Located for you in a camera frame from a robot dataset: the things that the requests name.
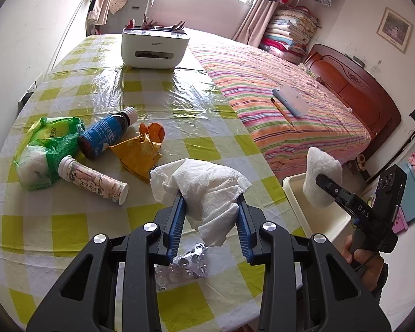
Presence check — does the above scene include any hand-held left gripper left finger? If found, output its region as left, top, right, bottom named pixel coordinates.
left=27, top=194, right=187, bottom=332

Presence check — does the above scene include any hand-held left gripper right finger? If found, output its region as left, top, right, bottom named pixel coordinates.
left=236, top=194, right=391, bottom=332

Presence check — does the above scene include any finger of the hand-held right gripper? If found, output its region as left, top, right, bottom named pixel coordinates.
left=333, top=198, right=359, bottom=222
left=315, top=174, right=357, bottom=204

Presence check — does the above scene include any white fluffy pad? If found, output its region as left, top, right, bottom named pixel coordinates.
left=302, top=147, right=343, bottom=209

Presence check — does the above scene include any white plastic bin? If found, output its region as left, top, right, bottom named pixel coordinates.
left=282, top=175, right=352, bottom=247

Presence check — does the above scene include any silver blister pack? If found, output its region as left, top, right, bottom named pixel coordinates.
left=154, top=243, right=210, bottom=292

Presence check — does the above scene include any white paper tissue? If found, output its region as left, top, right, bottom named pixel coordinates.
left=149, top=158, right=253, bottom=248

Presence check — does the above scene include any yellow wrapper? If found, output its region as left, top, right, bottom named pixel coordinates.
left=109, top=133, right=163, bottom=182

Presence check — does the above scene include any orange peel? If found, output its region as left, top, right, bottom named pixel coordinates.
left=139, top=121, right=166, bottom=144

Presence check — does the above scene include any green plastic packet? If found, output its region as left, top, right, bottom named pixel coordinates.
left=14, top=116, right=86, bottom=192

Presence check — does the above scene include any person's right forearm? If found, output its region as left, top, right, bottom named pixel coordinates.
left=367, top=262, right=391, bottom=302

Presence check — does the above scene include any person's right hand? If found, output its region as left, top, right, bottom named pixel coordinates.
left=342, top=235, right=384, bottom=290

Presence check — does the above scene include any pair of slippers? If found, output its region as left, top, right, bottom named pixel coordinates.
left=346, top=155, right=368, bottom=173

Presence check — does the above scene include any yellow pencil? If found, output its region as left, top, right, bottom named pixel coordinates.
left=270, top=97, right=295, bottom=127

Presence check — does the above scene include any white printed tube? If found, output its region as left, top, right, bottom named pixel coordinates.
left=58, top=155, right=129, bottom=206

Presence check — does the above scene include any wooden headboard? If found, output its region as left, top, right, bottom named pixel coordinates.
left=302, top=43, right=402, bottom=165

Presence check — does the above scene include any dark bottle with blue label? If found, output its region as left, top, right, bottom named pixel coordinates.
left=78, top=107, right=138, bottom=161

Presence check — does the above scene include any small floral pillow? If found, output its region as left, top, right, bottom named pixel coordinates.
left=298, top=62, right=319, bottom=77

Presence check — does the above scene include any striped bed sheet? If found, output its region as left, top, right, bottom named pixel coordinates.
left=188, top=40, right=373, bottom=178

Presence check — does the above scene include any stack of folded blankets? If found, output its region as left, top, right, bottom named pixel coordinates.
left=258, top=5, right=321, bottom=65

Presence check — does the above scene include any framed picture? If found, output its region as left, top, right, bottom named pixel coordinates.
left=377, top=6, right=413, bottom=55

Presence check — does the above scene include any white desk organizer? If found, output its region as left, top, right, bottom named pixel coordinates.
left=121, top=28, right=190, bottom=70

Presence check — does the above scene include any pink curtain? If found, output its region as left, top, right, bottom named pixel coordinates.
left=232, top=0, right=281, bottom=47

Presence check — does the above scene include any bunch of coloured pencils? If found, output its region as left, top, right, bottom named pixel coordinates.
left=125, top=13, right=187, bottom=32

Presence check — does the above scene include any grey cabinet with cloth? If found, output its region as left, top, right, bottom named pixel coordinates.
left=105, top=0, right=152, bottom=36

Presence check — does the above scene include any wall socket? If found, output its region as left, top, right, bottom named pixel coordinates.
left=17, top=81, right=39, bottom=107

